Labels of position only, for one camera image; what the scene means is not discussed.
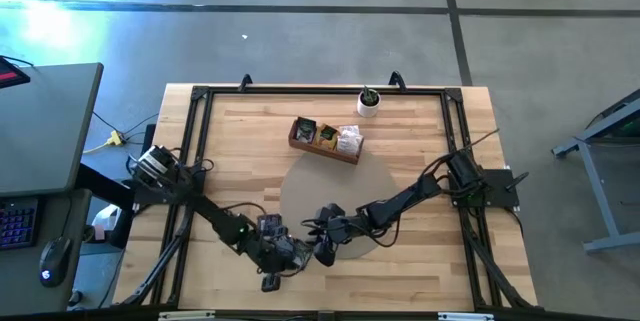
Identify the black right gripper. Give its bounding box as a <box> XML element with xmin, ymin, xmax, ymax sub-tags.
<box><xmin>301</xmin><ymin>203</ymin><xmax>364</xmax><ymax>268</ymax></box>

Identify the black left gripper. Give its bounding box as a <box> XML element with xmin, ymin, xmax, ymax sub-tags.
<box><xmin>252</xmin><ymin>233</ymin><xmax>314</xmax><ymax>293</ymax></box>

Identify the wooden tea organizer box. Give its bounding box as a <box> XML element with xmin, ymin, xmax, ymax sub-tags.
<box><xmin>287</xmin><ymin>116</ymin><xmax>365</xmax><ymax>166</ymax></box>

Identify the orange tea bag packet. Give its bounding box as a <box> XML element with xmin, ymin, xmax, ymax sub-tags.
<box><xmin>318</xmin><ymin>124</ymin><xmax>341</xmax><ymax>150</ymax></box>

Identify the white Tazo tea bag packet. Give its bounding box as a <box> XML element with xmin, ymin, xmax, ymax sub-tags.
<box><xmin>337</xmin><ymin>124</ymin><xmax>364</xmax><ymax>157</ymax></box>

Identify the round grey placemat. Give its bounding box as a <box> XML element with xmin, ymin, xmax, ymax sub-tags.
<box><xmin>278</xmin><ymin>149</ymin><xmax>400</xmax><ymax>261</ymax></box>

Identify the white pot with green plant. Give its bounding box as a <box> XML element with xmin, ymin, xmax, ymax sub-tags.
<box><xmin>356</xmin><ymin>84</ymin><xmax>382</xmax><ymax>119</ymax></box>

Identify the white label roll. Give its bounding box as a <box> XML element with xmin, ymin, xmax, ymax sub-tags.
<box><xmin>91</xmin><ymin>204</ymin><xmax>120</xmax><ymax>242</ymax></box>

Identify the black computer mouse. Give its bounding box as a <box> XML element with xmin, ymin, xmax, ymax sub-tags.
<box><xmin>38</xmin><ymin>235</ymin><xmax>75</xmax><ymax>289</ymax></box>

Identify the dark grey desk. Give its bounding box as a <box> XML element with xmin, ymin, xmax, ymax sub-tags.
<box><xmin>0</xmin><ymin>188</ymin><xmax>96</xmax><ymax>318</ymax></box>

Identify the backlit computer keyboard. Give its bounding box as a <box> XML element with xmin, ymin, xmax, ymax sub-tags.
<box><xmin>0</xmin><ymin>195</ymin><xmax>40</xmax><ymax>252</ymax></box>

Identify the grey metal rack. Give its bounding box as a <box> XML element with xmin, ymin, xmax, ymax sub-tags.
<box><xmin>551</xmin><ymin>88</ymin><xmax>640</xmax><ymax>255</ymax></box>

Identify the black device with red light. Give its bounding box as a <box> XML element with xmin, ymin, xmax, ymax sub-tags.
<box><xmin>0</xmin><ymin>54</ymin><xmax>32</xmax><ymax>90</ymax></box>

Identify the silver metal bracket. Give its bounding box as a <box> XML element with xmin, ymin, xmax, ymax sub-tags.
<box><xmin>158</xmin><ymin>310</ymin><xmax>216</xmax><ymax>321</ymax></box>
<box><xmin>437</xmin><ymin>312</ymin><xmax>496</xmax><ymax>321</ymax></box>

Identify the black aluminium table frame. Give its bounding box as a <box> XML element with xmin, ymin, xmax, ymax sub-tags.
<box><xmin>112</xmin><ymin>70</ymin><xmax>540</xmax><ymax>312</ymax></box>

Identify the yellow power plug cable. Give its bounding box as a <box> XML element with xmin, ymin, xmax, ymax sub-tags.
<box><xmin>82</xmin><ymin>129</ymin><xmax>126</xmax><ymax>156</ymax></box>

